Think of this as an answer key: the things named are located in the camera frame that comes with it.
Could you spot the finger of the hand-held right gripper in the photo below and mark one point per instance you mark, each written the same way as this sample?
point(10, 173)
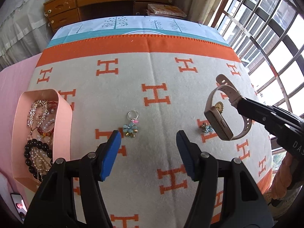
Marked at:
point(254, 103)
point(254, 116)

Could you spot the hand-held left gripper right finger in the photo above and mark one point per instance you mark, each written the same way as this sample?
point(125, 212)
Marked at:
point(186, 156)

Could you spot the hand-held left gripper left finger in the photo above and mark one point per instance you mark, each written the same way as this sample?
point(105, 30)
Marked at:
point(110, 156)

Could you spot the blue flower earring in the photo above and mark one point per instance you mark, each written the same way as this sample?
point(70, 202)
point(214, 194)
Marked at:
point(207, 128)
point(130, 128)

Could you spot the pink rectangular box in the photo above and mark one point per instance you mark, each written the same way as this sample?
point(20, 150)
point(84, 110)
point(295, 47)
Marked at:
point(63, 133)

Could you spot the gold rhinestone hair clip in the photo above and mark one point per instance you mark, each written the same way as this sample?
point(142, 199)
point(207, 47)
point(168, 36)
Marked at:
point(35, 110)

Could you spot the person's right hand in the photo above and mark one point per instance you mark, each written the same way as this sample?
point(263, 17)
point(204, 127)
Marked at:
point(282, 178)

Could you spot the gold round earring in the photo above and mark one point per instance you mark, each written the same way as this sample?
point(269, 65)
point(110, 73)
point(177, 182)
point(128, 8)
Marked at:
point(219, 106)

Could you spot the orange and grey printed blanket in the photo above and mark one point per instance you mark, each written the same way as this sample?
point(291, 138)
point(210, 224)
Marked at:
point(154, 123)

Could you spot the window security grille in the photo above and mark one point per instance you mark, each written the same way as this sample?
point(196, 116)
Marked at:
point(261, 49)

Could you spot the smartphone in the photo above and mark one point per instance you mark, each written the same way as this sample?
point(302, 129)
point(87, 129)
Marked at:
point(19, 205)

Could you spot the white curtain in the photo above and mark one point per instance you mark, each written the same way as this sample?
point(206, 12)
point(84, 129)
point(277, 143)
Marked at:
point(201, 2)

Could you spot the stack of colourful books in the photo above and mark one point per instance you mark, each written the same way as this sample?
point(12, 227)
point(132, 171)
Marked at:
point(166, 9)

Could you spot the light blue patterned sheet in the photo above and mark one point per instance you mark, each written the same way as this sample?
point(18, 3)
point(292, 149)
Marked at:
point(99, 28)

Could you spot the white lace furniture cover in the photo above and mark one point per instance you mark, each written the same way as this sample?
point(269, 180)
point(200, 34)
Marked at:
point(21, 23)

